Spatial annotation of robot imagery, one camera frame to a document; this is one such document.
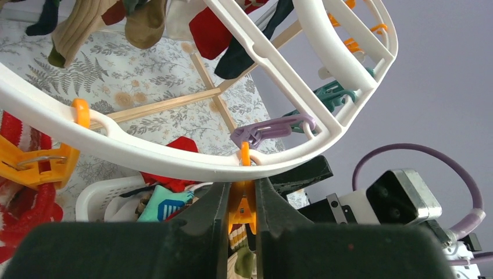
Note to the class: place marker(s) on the wooden drying rack frame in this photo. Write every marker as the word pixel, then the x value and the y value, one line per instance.
pixel 213 92

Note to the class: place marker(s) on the floral grey table mat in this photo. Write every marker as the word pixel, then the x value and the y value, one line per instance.
pixel 112 76

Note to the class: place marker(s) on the beige ribbed hanging sock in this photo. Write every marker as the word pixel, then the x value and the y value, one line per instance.
pixel 68 37

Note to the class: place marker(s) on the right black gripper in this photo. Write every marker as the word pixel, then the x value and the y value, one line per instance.
pixel 302 176

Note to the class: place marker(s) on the olive hanging sock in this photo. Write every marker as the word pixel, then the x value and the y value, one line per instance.
pixel 145 27

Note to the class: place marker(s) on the orange clothespin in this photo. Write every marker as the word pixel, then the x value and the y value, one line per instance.
pixel 242 205
pixel 28 158

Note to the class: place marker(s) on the red hanging sock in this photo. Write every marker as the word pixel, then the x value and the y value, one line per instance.
pixel 210 35

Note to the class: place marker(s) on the lilac clothespin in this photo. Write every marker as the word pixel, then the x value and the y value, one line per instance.
pixel 254 134

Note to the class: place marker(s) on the teal blue patterned sock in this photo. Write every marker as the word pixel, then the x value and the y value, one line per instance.
pixel 163 203

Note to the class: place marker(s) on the white round clip hanger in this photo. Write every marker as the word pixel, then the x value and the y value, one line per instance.
pixel 355 57

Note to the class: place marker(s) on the red sock behind basket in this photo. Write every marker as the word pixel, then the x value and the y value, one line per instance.
pixel 174 184

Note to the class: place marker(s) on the white laundry basket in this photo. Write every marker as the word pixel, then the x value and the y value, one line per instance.
pixel 122 199

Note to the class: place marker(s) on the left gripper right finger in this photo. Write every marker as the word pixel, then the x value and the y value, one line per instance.
pixel 291 246

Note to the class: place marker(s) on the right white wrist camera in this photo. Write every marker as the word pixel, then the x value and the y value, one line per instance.
pixel 398 196

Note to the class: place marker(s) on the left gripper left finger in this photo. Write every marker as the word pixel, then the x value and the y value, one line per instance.
pixel 193 244

